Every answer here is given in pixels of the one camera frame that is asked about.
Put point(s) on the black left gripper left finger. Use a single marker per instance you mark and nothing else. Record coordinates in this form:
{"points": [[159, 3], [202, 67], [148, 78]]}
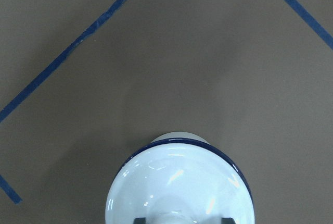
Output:
{"points": [[140, 220]]}

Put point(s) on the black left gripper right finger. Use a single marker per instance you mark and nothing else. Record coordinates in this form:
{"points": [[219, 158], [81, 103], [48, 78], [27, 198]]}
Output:
{"points": [[227, 220]]}

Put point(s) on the white blue-rimmed enamel cup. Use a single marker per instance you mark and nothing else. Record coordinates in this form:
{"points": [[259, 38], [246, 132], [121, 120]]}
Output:
{"points": [[179, 178]]}

